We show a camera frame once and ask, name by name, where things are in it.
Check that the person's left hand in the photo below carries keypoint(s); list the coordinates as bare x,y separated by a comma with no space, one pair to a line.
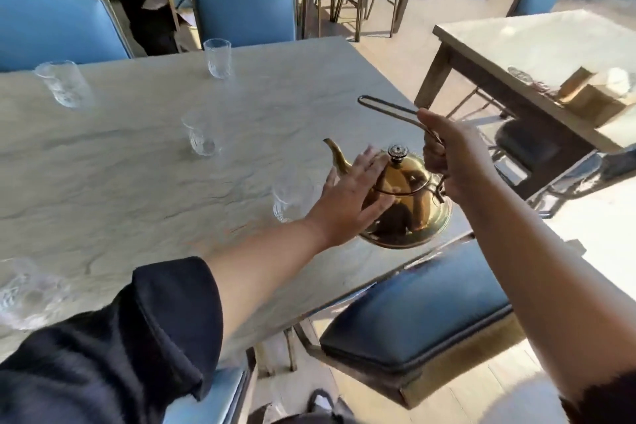
343,210

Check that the person's right hand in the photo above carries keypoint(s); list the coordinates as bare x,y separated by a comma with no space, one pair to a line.
464,160

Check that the person's left middle finger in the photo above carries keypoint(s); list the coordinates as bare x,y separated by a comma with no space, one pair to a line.
364,160

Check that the person's right thumb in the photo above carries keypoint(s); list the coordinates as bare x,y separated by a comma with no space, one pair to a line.
428,120

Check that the person's left little finger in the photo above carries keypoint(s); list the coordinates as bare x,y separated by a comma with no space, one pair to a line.
332,182

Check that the person's left thumb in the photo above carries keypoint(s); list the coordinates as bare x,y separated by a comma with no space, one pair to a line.
381,209

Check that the golden metal teapot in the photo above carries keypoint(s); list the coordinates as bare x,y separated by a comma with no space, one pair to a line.
417,210

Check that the person's right forearm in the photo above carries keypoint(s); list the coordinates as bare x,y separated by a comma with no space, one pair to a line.
551,284

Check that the person's left forearm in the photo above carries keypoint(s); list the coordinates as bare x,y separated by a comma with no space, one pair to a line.
268,269

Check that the clear drinking glass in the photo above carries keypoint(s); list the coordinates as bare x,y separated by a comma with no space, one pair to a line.
201,138
218,60
30,294
290,200
67,86

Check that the glass ashtray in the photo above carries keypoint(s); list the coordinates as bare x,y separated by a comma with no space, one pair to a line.
520,76

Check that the wooden side table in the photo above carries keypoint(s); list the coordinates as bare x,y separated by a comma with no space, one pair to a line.
541,48

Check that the wooden tissue box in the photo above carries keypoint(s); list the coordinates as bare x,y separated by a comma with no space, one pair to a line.
596,95

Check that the black left sleeve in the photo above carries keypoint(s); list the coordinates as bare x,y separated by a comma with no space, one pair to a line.
124,344

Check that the black sleeve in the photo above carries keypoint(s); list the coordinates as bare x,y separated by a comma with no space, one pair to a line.
124,344
606,401

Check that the black right sleeve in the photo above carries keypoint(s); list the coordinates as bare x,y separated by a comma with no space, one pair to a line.
606,401

